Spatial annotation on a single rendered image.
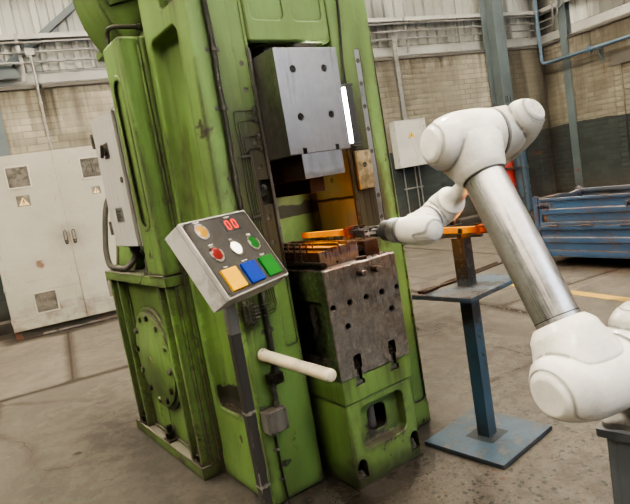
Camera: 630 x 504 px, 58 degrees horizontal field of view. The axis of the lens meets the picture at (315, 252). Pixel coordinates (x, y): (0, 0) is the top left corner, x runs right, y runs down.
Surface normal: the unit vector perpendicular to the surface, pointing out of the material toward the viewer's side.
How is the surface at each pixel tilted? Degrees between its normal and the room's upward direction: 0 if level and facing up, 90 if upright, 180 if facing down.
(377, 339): 90
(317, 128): 90
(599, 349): 59
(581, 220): 89
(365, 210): 90
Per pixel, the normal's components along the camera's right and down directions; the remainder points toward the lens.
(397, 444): 0.58, 0.00
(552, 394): -0.85, 0.30
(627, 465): -0.70, 0.21
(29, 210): 0.39, 0.05
